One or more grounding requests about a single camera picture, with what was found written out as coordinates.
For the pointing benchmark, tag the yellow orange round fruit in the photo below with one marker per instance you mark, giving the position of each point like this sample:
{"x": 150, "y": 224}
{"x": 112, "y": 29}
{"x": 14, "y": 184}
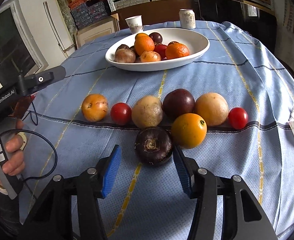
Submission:
{"x": 189, "y": 130}

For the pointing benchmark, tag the brown kiwi fruit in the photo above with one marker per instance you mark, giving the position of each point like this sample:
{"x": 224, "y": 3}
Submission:
{"x": 125, "y": 56}

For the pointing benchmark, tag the large orange tangerine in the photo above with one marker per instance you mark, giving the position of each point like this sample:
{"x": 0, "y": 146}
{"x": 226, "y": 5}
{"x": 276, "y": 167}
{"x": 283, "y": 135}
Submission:
{"x": 143, "y": 43}

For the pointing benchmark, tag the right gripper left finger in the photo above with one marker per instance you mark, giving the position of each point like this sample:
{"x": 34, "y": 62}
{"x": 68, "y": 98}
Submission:
{"x": 51, "y": 216}

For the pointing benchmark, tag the wooden framed panel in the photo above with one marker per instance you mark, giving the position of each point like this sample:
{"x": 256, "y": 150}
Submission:
{"x": 106, "y": 26}

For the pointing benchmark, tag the orange spotted fruit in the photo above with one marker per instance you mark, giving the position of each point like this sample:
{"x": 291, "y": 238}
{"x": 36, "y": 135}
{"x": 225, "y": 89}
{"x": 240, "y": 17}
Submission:
{"x": 150, "y": 56}

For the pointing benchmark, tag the small red tomato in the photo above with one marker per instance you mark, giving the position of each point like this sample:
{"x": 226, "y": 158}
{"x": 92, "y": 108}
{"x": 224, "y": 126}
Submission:
{"x": 238, "y": 118}

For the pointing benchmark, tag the dark purple plum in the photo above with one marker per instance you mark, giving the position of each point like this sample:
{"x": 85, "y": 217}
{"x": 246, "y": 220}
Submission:
{"x": 178, "y": 102}

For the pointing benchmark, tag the tan round pear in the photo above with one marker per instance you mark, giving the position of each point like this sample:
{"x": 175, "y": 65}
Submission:
{"x": 147, "y": 112}

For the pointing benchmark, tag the yellow brown round fruit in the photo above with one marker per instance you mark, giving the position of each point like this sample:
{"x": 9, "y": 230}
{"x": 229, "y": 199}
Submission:
{"x": 213, "y": 108}

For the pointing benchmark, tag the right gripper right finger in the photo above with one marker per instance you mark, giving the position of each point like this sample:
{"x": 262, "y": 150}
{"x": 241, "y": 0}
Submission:
{"x": 243, "y": 216}

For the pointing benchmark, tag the white paper cup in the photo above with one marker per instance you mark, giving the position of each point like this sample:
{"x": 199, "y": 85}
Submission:
{"x": 135, "y": 24}

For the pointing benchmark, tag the dark red plum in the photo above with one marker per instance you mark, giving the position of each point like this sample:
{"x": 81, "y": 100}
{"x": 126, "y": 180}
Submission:
{"x": 156, "y": 37}

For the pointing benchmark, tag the white oval plate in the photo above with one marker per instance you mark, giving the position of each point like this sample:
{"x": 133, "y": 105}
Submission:
{"x": 197, "y": 44}

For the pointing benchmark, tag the dark chestnut in plate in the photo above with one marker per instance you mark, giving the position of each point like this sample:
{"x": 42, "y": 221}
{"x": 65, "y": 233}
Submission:
{"x": 123, "y": 46}

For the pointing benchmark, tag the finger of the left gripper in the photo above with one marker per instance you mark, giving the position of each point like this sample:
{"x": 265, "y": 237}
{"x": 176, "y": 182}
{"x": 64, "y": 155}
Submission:
{"x": 43, "y": 79}

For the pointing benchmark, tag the person's left hand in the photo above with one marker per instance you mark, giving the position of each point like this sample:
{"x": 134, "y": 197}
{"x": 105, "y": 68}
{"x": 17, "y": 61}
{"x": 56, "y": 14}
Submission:
{"x": 16, "y": 164}

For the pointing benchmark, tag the orange persimmon fruit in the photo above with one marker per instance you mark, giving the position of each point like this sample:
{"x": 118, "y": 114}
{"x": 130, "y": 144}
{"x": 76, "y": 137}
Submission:
{"x": 94, "y": 107}

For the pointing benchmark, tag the small yellow orange fruit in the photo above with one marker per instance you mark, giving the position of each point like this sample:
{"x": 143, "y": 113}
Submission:
{"x": 138, "y": 35}

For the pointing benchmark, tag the red cherry tomato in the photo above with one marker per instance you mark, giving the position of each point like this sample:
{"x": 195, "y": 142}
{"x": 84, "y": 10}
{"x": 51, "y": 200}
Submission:
{"x": 121, "y": 113}

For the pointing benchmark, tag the white drink can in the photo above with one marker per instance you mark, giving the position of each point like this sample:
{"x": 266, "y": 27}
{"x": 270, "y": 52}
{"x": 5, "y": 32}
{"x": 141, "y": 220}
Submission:
{"x": 187, "y": 19}

